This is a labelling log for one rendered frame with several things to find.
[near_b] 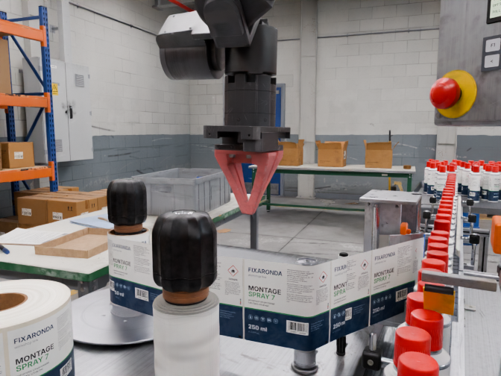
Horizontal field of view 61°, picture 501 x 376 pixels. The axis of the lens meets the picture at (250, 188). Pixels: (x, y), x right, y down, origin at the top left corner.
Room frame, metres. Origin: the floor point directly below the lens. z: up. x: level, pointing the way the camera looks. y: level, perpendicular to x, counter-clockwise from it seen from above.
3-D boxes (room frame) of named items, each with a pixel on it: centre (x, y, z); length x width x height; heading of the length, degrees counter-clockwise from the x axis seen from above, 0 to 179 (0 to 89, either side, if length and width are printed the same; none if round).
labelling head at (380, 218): (0.89, -0.31, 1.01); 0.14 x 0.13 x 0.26; 154
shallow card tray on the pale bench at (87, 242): (1.75, 0.68, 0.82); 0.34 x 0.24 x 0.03; 165
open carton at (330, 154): (5.99, -1.14, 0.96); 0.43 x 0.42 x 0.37; 67
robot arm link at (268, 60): (0.48, 0.01, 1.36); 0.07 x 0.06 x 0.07; 71
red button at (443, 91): (0.54, -0.25, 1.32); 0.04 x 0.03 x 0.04; 29
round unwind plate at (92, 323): (0.89, 0.26, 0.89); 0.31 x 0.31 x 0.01
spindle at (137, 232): (0.89, 0.26, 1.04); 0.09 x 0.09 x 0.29
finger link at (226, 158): (0.49, 0.00, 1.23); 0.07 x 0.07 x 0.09; 66
